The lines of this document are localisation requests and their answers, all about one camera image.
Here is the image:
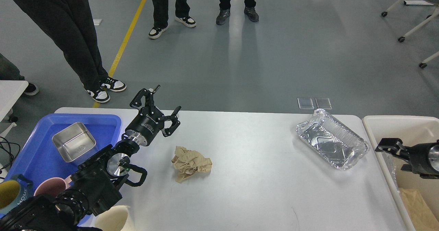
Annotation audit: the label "white side table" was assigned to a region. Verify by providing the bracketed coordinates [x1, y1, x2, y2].
[0, 80, 28, 138]

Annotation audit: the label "blue plastic bin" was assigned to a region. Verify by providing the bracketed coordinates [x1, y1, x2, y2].
[6, 113, 122, 191]

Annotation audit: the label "crumpled brown paper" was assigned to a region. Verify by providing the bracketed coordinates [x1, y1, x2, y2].
[171, 146, 213, 183]

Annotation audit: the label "cream plastic bin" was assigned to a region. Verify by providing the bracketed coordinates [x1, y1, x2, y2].
[363, 115, 439, 231]

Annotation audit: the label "person with black-white sneakers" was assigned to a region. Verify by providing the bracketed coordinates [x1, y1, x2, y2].
[148, 0, 197, 39]

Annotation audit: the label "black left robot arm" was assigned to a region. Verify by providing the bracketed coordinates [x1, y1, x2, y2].
[1, 86, 181, 231]

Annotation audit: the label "dark teal mug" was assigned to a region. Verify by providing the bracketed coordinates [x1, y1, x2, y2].
[0, 174, 34, 215]

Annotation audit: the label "black cables on floor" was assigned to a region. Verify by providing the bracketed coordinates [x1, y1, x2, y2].
[0, 137, 21, 171]

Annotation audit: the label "white rolling chair base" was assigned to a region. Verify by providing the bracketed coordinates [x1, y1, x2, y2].
[381, 0, 439, 69]

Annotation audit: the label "brown paper in bin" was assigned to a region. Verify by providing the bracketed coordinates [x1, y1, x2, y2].
[399, 188, 439, 231]

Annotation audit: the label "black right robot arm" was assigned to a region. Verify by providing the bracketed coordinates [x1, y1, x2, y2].
[375, 138, 439, 180]

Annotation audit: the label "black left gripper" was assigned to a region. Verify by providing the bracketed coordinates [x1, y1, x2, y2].
[125, 84, 182, 146]

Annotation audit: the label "person with grey sneakers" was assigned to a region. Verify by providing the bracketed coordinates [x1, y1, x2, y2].
[216, 0, 260, 26]

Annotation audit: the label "stainless steel tray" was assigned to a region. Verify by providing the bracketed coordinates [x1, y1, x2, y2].
[52, 122, 98, 165]

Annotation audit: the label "cream cup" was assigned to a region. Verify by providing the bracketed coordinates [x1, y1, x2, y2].
[94, 205, 136, 231]

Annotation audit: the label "clear floor plate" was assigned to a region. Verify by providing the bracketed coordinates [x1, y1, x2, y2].
[297, 97, 314, 109]
[314, 97, 332, 109]

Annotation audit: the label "pink ribbed mug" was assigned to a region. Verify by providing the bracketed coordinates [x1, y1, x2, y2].
[33, 175, 72, 198]

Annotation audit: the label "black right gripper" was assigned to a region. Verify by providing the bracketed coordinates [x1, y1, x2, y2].
[375, 138, 433, 179]

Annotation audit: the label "aluminium foil tray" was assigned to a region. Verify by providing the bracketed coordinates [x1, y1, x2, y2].
[295, 108, 369, 171]

